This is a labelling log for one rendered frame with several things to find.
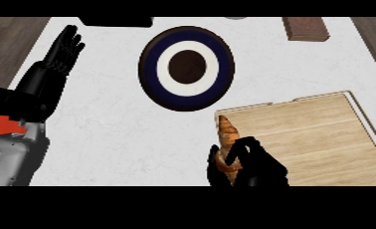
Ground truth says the golden brown croissant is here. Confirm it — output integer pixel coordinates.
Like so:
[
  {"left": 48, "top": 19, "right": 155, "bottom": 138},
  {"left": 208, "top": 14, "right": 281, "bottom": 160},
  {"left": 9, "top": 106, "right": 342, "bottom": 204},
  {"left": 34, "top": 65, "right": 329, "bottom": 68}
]
[{"left": 215, "top": 114, "right": 243, "bottom": 186}]

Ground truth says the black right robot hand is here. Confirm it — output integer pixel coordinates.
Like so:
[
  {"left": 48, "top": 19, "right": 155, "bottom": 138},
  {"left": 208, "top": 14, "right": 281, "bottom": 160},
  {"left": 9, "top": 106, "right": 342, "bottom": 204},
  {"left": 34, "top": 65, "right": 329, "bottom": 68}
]
[{"left": 205, "top": 135, "right": 290, "bottom": 187}]

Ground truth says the pale wooden tray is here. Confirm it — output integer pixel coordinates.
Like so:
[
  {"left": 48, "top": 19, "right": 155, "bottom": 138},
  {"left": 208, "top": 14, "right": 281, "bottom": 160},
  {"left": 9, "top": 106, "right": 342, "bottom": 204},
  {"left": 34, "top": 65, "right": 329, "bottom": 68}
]
[{"left": 214, "top": 90, "right": 376, "bottom": 187}]

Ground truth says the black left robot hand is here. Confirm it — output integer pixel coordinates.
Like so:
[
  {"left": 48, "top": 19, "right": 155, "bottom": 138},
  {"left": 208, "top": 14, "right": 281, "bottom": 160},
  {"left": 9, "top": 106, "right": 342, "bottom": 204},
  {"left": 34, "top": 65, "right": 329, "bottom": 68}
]
[{"left": 0, "top": 24, "right": 87, "bottom": 123}]

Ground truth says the black appliance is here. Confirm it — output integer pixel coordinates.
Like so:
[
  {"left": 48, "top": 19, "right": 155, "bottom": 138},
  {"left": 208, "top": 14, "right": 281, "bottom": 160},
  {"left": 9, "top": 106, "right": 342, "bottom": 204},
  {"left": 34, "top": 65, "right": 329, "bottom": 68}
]
[{"left": 78, "top": 17, "right": 156, "bottom": 29}]

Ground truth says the brown rectangular block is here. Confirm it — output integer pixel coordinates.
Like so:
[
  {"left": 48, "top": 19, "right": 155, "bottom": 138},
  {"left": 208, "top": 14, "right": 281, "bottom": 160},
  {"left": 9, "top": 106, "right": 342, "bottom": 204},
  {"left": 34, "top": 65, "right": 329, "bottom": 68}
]
[{"left": 280, "top": 17, "right": 332, "bottom": 43}]

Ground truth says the blue white brown round plate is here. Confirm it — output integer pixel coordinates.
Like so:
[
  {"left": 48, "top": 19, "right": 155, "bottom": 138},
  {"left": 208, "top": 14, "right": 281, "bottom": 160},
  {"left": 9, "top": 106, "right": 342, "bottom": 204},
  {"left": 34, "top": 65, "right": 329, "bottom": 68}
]
[{"left": 137, "top": 25, "right": 236, "bottom": 113}]

